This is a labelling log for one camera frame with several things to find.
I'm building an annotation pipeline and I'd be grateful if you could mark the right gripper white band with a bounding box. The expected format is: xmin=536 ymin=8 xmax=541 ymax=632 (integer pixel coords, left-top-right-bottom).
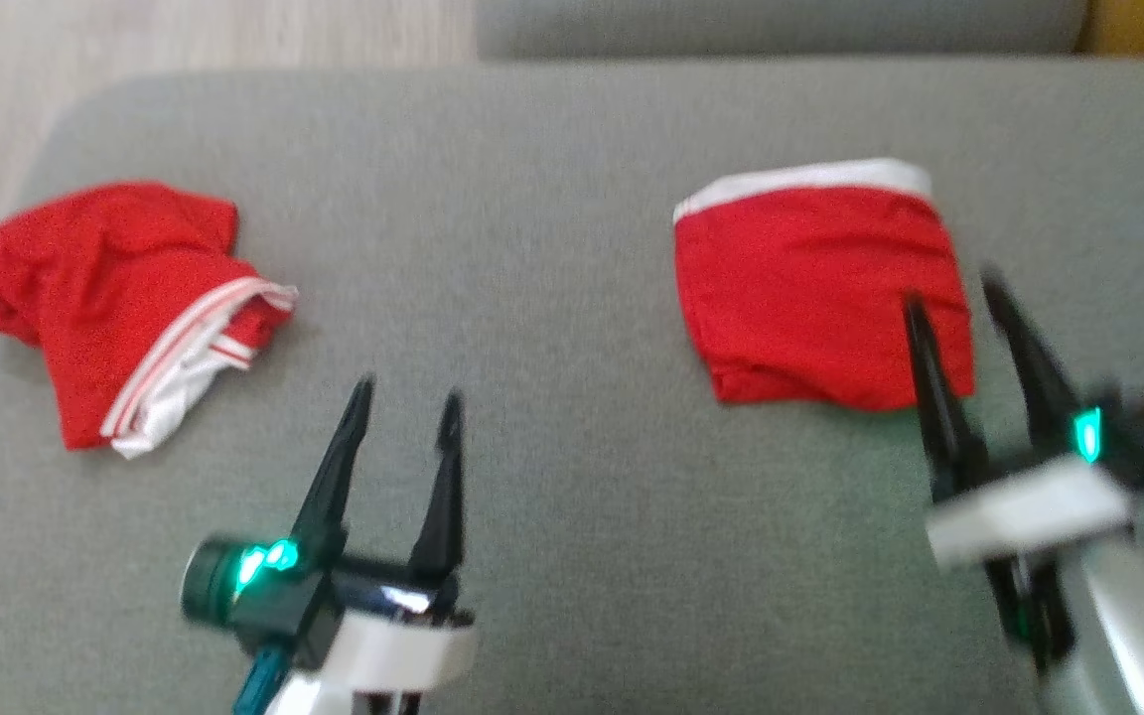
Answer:
xmin=901 ymin=266 xmax=1137 ymax=668

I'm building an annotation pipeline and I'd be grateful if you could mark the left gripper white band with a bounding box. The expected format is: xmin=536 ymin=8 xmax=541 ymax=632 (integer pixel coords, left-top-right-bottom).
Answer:
xmin=232 ymin=374 xmax=481 ymax=698

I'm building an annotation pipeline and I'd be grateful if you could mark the red white striped jersey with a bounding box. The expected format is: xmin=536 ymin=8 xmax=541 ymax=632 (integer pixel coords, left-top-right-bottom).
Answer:
xmin=0 ymin=180 xmax=299 ymax=461

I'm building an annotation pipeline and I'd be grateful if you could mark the folded red white garment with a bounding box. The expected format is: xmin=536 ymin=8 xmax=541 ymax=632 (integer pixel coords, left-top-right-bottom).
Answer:
xmin=672 ymin=157 xmax=977 ymax=414

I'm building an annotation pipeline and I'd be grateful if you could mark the large grey fabric sofa seat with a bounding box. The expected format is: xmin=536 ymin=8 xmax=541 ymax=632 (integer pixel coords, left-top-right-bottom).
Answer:
xmin=0 ymin=55 xmax=1144 ymax=715

